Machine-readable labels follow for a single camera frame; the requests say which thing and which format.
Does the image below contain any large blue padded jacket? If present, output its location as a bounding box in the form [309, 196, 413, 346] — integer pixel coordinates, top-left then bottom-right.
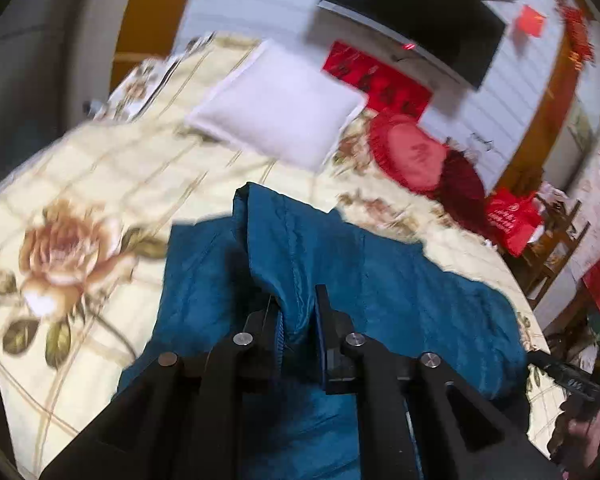
[119, 183, 530, 479]

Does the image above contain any wooden chair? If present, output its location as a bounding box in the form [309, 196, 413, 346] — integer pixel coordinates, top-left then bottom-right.
[510, 194, 591, 310]

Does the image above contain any red shopping bag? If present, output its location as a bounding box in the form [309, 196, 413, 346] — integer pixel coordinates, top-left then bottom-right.
[486, 188, 543, 257]

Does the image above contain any cream floral plaid bedspread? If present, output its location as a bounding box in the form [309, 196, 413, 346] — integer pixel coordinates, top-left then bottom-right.
[0, 34, 547, 479]

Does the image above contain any dark red round cushion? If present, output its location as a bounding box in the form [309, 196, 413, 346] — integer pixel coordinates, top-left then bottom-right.
[438, 150, 489, 237]

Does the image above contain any white square pillow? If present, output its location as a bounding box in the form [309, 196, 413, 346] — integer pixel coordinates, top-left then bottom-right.
[186, 40, 368, 174]

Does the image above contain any red headboard decoration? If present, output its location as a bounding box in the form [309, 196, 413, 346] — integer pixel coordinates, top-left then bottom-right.
[323, 41, 432, 122]

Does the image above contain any grey wardrobe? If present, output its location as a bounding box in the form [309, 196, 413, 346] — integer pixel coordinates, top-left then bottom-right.
[0, 0, 129, 183]

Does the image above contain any red paper wall sticker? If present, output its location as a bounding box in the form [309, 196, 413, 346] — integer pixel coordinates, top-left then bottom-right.
[515, 4, 546, 38]

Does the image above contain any black wall television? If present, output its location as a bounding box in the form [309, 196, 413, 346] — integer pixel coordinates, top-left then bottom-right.
[318, 0, 505, 90]

